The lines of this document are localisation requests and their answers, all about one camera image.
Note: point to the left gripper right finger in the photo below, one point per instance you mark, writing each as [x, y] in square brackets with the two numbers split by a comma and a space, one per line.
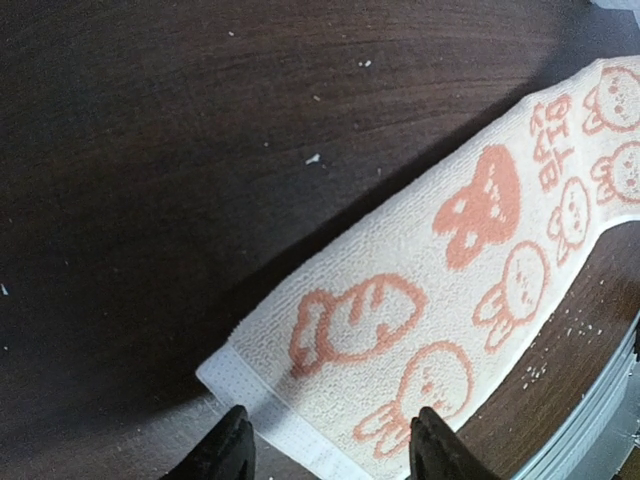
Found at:
[436, 452]

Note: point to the front aluminium rail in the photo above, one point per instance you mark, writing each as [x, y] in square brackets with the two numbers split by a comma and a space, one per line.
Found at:
[602, 431]

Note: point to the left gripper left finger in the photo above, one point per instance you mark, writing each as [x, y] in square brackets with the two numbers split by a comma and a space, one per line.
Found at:
[227, 452]

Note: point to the orange bunny pattern towel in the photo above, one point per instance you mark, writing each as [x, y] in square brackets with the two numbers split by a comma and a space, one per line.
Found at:
[432, 298]

